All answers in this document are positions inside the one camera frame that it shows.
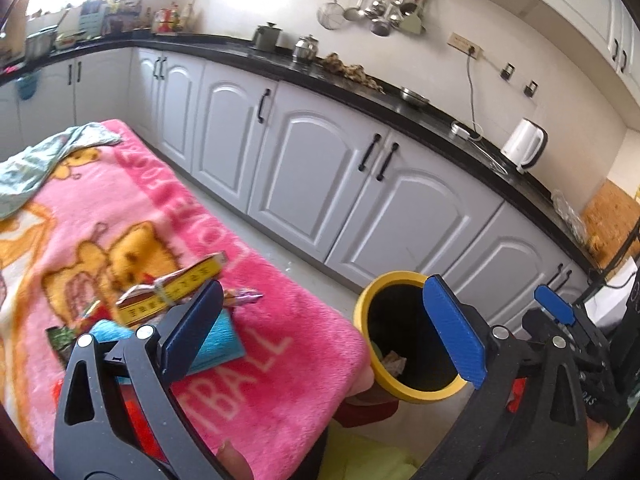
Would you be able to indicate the white board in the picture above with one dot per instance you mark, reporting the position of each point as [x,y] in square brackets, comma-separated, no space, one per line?
[607,300]

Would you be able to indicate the white electric kettle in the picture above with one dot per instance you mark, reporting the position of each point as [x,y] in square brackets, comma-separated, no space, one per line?
[522,142]

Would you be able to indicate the blue sponge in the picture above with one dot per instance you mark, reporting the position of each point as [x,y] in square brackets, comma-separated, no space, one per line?
[222,340]

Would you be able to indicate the group of condiment bottles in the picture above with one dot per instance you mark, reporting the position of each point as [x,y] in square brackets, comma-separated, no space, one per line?
[172,19]

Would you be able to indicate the black wall hook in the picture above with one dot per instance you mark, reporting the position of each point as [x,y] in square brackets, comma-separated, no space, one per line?
[531,88]
[508,71]

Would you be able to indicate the row of white lower cabinets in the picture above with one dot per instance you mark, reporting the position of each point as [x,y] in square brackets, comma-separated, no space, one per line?
[310,160]

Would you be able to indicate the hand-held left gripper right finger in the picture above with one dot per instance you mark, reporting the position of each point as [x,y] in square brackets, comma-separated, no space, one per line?
[455,330]

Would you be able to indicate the small bowl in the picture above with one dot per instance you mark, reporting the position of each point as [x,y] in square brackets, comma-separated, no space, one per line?
[70,39]

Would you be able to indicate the wooden cutting board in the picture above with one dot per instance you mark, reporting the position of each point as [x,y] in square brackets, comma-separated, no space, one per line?
[19,20]

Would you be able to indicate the person's left hand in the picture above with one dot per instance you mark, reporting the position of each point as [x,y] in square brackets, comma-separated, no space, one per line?
[235,462]

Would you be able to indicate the black spice rack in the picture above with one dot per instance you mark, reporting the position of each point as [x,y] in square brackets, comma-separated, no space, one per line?
[127,16]

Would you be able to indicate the green spatula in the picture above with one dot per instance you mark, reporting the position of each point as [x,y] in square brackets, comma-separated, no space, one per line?
[412,25]

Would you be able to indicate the white power adapter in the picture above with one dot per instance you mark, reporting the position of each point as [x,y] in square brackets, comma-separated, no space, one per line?
[461,129]

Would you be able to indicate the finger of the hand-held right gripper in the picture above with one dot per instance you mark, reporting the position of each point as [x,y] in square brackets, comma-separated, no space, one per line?
[555,305]
[536,325]

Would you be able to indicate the teal utensil holder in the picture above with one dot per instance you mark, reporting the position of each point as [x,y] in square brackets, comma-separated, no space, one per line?
[91,20]

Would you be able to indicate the yellow green cloth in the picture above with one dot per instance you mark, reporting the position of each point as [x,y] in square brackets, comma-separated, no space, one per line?
[370,460]

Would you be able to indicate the brown mottled cloth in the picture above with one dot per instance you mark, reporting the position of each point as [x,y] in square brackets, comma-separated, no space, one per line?
[352,71]

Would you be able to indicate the black tripod stand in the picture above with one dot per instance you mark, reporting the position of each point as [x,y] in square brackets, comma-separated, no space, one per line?
[622,252]

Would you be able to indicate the yellow rimmed trash bin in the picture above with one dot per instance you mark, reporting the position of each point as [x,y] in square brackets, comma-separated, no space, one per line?
[400,320]

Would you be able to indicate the crumpled paper wrapper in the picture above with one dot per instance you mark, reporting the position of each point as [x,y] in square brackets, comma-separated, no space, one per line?
[394,362]

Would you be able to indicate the red green candy wrapper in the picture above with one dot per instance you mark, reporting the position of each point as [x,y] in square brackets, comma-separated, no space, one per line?
[90,311]

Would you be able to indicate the red packet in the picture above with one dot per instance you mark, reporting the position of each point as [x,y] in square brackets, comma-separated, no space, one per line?
[137,420]

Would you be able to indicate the beige wall socket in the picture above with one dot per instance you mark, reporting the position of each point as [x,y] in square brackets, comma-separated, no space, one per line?
[465,44]

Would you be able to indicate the blue hanging bin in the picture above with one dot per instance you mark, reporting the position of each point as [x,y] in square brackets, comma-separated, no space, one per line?
[27,86]

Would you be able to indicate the large steel ladle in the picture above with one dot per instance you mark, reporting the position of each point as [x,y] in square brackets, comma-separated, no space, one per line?
[381,26]

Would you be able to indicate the light green cloth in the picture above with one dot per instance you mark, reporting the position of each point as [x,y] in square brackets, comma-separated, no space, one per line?
[30,170]

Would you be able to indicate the steel cooking pot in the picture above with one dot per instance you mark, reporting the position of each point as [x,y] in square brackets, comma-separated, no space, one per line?
[40,44]

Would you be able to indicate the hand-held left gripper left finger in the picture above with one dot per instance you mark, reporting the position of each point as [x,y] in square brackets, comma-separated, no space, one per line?
[192,330]

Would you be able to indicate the purple candy wrapper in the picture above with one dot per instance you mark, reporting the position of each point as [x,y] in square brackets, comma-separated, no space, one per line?
[245,297]

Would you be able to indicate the green enamel pot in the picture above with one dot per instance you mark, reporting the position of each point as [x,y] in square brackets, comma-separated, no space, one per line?
[266,37]

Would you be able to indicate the clear plastic bag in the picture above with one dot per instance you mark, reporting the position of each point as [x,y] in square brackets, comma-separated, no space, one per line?
[569,212]

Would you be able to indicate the steel bowl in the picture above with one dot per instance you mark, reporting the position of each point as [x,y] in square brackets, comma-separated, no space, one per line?
[414,96]

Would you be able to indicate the steel teapot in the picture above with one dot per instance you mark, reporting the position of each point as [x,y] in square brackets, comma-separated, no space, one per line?
[305,49]

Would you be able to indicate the pink printed blanket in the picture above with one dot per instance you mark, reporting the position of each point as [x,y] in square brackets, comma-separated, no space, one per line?
[280,310]

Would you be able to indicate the green snack packet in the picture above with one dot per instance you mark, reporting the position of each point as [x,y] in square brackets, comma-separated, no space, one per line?
[62,342]

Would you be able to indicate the yellow striped snack wrapper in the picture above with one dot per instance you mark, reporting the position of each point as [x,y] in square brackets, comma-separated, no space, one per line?
[150,302]

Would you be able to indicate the wood chip panel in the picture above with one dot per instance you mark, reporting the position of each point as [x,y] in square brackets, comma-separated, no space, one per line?
[610,215]

